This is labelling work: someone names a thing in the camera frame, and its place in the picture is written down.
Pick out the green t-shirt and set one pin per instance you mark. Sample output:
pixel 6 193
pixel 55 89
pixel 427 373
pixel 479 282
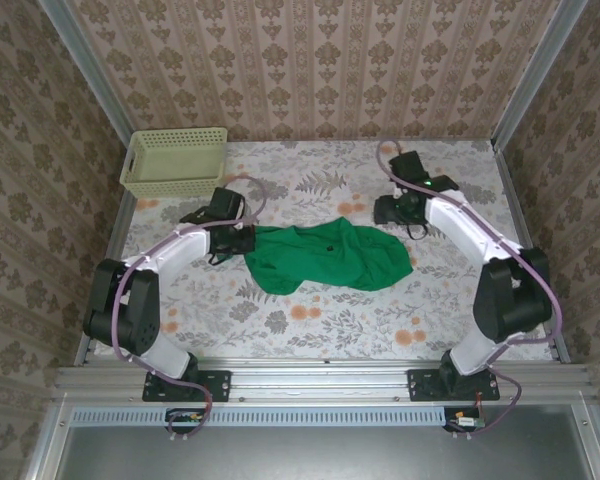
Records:
pixel 330 265

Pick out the pale yellow perforated plastic basket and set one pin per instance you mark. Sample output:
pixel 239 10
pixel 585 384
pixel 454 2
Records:
pixel 175 160

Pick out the aluminium corner post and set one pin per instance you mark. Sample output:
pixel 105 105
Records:
pixel 537 75
pixel 92 80

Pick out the black base plate of left arm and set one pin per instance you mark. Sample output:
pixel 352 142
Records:
pixel 220 385

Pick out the aluminium side rail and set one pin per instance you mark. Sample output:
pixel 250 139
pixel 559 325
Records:
pixel 115 235
pixel 514 200

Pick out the grey sheet metal panel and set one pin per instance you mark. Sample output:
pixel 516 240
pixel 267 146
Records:
pixel 330 455

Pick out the aluminium cross rail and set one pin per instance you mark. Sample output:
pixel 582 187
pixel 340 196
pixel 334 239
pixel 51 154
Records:
pixel 320 380

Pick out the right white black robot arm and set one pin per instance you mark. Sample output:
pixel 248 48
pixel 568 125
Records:
pixel 455 225

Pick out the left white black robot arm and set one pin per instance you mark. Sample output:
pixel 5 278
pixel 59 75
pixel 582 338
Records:
pixel 175 245

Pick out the black base plate of right arm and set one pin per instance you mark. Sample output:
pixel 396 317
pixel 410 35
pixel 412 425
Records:
pixel 420 385

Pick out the small green circuit board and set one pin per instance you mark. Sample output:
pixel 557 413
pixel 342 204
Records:
pixel 185 419
pixel 465 422

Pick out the floral patterned table cover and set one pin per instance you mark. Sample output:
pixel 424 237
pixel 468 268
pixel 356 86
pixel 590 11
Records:
pixel 330 325

